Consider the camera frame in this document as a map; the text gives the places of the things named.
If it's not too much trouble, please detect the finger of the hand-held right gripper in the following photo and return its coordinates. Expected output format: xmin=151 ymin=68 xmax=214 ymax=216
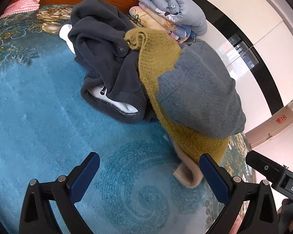
xmin=245 ymin=150 xmax=287 ymax=188

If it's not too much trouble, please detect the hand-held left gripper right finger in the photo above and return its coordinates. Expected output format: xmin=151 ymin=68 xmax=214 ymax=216
xmin=199 ymin=153 xmax=280 ymax=234

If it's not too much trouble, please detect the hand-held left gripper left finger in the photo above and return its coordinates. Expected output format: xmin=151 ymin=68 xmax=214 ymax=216
xmin=19 ymin=152 xmax=100 ymax=234

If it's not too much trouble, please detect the grey sweatshirt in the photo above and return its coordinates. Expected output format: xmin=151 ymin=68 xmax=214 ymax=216
xmin=157 ymin=39 xmax=247 ymax=139

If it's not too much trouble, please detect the pale pink fleece garment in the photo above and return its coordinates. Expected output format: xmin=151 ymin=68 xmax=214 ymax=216
xmin=173 ymin=144 xmax=204 ymax=189

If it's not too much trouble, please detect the beige door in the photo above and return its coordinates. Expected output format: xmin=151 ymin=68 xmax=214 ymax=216
xmin=244 ymin=104 xmax=293 ymax=150

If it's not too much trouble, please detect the teal floral bed blanket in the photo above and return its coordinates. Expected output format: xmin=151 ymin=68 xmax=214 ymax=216
xmin=0 ymin=4 xmax=257 ymax=234

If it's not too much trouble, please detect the dark grey zip hoodie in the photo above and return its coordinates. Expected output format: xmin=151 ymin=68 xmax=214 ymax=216
xmin=68 ymin=0 xmax=149 ymax=123

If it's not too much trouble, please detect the mustard knitted sweater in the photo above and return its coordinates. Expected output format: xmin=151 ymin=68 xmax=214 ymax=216
xmin=124 ymin=27 xmax=231 ymax=164

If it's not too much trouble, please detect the white cloth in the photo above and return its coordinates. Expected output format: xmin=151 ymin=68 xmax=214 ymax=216
xmin=59 ymin=24 xmax=76 ymax=54

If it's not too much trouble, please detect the white and black wardrobe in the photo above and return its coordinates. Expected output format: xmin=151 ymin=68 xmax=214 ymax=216
xmin=181 ymin=0 xmax=293 ymax=137

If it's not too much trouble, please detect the floral folded blanket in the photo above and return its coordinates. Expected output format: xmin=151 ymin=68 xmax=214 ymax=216
xmin=129 ymin=4 xmax=197 ymax=44

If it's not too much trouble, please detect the light blue folded quilt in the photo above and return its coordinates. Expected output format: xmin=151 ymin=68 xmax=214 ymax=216
xmin=135 ymin=0 xmax=208 ymax=37

